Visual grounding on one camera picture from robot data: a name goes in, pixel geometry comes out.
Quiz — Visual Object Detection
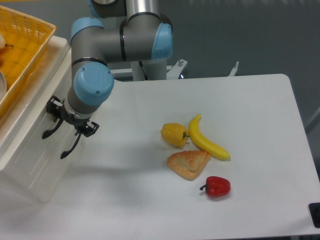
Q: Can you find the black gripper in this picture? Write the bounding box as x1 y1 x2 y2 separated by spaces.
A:
46 95 99 137

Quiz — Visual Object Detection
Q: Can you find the black top drawer handle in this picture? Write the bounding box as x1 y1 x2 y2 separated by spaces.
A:
42 119 64 139

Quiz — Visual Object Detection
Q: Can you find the black drawer handle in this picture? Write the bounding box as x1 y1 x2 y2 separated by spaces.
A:
60 133 81 160
42 119 64 139

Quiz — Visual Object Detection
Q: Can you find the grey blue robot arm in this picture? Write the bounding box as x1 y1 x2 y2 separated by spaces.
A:
46 0 173 137

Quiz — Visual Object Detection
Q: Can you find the white plastic drawer cabinet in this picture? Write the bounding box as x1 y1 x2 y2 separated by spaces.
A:
0 36 78 202

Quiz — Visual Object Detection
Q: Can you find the metal bowl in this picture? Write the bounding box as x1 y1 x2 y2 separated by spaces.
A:
0 71 7 101

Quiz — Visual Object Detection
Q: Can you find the yellow woven basket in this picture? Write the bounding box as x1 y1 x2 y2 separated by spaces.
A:
0 6 57 117

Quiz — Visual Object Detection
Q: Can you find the pale pear in basket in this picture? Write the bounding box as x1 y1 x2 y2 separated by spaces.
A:
0 33 13 50

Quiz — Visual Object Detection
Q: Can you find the yellow bell pepper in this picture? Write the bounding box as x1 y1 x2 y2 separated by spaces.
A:
160 123 190 148

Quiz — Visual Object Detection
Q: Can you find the brown pastry bread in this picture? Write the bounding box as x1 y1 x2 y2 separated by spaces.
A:
166 150 211 181

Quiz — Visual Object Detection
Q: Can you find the yellow banana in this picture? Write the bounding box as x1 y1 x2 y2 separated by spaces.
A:
188 114 231 161

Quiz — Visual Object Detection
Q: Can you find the red bell pepper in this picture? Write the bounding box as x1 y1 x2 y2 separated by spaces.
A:
199 176 231 197

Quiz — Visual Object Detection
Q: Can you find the black corner device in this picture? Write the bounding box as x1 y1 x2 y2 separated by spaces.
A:
308 202 320 229

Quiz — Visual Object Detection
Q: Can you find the black bottom drawer handle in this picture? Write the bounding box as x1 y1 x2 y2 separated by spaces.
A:
60 133 81 160

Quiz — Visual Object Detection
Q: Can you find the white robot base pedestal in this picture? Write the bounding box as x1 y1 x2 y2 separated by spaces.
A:
130 58 167 81

